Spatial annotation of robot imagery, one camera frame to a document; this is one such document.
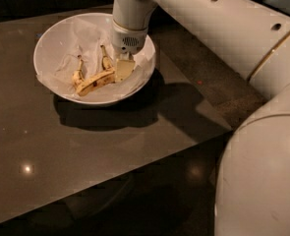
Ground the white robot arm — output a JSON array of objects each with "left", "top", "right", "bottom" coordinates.
[{"left": 112, "top": 0, "right": 290, "bottom": 236}]

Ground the white bowl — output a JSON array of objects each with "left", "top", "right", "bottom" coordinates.
[{"left": 32, "top": 12, "right": 157, "bottom": 106}]

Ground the small banana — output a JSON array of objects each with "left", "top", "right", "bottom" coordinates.
[
  {"left": 100, "top": 45, "right": 114, "bottom": 71},
  {"left": 72, "top": 55, "right": 85, "bottom": 89}
]

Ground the white paper liner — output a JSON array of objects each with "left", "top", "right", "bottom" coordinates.
[{"left": 35, "top": 18, "right": 147, "bottom": 104}]

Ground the small back banana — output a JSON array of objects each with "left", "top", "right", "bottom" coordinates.
[{"left": 100, "top": 45, "right": 114, "bottom": 71}]

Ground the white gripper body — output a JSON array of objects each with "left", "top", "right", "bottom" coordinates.
[{"left": 110, "top": 21, "right": 147, "bottom": 60}]

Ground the small left banana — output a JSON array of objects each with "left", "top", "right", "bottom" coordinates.
[{"left": 72, "top": 55, "right": 85, "bottom": 89}]

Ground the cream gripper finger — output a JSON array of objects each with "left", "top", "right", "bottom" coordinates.
[{"left": 115, "top": 52, "right": 136, "bottom": 83}]

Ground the large spotted yellow banana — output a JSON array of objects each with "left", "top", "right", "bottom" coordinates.
[{"left": 76, "top": 70, "right": 115, "bottom": 96}]

